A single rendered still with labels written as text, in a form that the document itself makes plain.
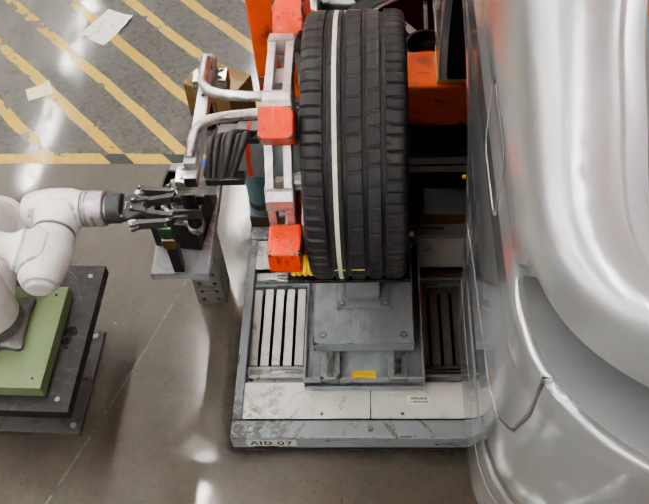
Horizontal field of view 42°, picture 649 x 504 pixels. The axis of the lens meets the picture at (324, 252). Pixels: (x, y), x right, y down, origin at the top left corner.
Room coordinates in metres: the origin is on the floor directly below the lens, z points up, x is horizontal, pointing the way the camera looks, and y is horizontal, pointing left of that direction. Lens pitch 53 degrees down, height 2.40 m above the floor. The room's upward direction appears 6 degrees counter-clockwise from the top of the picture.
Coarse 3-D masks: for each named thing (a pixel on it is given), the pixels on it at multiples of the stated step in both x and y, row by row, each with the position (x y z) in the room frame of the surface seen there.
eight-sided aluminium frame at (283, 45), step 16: (272, 48) 1.56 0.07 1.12; (288, 48) 1.55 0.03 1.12; (272, 64) 1.50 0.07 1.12; (288, 64) 1.50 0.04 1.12; (272, 80) 1.45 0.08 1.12; (288, 80) 1.44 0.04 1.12; (272, 96) 1.40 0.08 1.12; (288, 96) 1.39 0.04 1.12; (272, 160) 1.30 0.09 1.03; (288, 160) 1.29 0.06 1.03; (272, 176) 1.27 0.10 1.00; (288, 176) 1.27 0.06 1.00; (272, 192) 1.25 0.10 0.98; (288, 192) 1.24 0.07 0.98; (272, 208) 1.23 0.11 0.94; (288, 208) 1.23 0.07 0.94; (272, 224) 1.23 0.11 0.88; (304, 240) 1.33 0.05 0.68
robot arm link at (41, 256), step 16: (48, 224) 1.30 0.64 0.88; (0, 240) 1.25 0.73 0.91; (16, 240) 1.24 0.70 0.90; (32, 240) 1.24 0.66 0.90; (48, 240) 1.25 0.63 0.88; (64, 240) 1.26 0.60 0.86; (0, 256) 1.22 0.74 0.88; (16, 256) 1.21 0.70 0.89; (32, 256) 1.20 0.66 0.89; (48, 256) 1.21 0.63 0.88; (64, 256) 1.23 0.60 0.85; (16, 272) 1.20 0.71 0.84; (32, 272) 1.17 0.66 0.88; (48, 272) 1.17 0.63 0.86; (64, 272) 1.20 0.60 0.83; (32, 288) 1.15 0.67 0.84; (48, 288) 1.15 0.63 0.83
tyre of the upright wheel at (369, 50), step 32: (320, 32) 1.53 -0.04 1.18; (352, 32) 1.51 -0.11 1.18; (384, 32) 1.50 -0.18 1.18; (320, 64) 1.42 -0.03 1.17; (352, 64) 1.41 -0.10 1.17; (384, 64) 1.41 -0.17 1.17; (320, 96) 1.35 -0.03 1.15; (352, 96) 1.34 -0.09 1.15; (384, 96) 1.34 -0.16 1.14; (320, 128) 1.29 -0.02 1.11; (352, 128) 1.28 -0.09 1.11; (384, 128) 1.28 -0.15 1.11; (320, 160) 1.24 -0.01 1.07; (352, 160) 1.23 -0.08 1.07; (384, 160) 1.23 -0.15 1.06; (320, 192) 1.20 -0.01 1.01; (352, 192) 1.19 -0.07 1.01; (384, 192) 1.19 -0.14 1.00; (320, 224) 1.17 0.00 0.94; (352, 224) 1.16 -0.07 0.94; (384, 224) 1.16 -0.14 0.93; (320, 256) 1.16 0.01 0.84; (352, 256) 1.15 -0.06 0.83; (384, 256) 1.15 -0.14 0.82
